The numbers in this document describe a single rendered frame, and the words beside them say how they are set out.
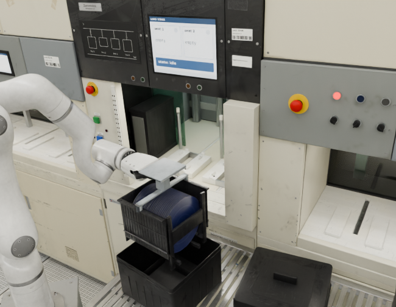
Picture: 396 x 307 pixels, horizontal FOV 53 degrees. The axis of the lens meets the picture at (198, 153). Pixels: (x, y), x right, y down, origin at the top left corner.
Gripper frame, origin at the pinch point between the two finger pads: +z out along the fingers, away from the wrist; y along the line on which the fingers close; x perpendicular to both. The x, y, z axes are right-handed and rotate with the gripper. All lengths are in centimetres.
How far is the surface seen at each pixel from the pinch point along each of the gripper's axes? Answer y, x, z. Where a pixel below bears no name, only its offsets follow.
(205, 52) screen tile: -33.9, 31.9, -7.1
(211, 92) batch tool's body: -34.4, 17.1, -5.2
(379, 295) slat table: -40, -49, 64
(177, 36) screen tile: -32, 37, -18
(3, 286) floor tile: 12, -125, -143
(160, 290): 13.7, -34.9, 8.5
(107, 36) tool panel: -28, 34, -53
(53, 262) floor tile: -21, -125, -136
